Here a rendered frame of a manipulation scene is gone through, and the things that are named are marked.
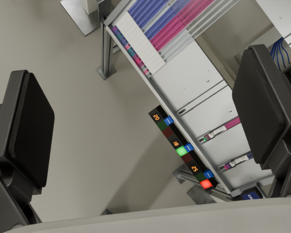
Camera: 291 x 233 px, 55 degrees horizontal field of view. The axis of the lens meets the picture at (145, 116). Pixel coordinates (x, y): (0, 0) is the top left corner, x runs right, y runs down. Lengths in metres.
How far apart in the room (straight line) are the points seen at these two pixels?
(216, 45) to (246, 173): 0.49
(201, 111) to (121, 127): 0.80
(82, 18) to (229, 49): 0.93
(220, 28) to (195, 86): 0.36
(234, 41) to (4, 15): 1.26
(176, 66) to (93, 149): 0.87
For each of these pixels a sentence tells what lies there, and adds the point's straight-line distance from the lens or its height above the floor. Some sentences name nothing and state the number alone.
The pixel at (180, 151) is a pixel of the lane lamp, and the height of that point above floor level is 0.65.
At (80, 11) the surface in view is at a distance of 1.76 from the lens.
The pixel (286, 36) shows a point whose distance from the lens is 0.78.
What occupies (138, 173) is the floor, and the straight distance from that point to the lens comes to 1.61.
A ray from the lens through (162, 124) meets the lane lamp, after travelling 0.96.
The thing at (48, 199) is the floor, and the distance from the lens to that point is 1.64.
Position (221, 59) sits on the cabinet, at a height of 0.60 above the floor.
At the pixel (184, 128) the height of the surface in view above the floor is 0.73.
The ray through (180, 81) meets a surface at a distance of 0.87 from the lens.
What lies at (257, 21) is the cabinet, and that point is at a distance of 1.24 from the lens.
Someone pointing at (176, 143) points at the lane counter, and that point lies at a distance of 0.97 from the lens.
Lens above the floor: 1.59
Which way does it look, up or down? 79 degrees down
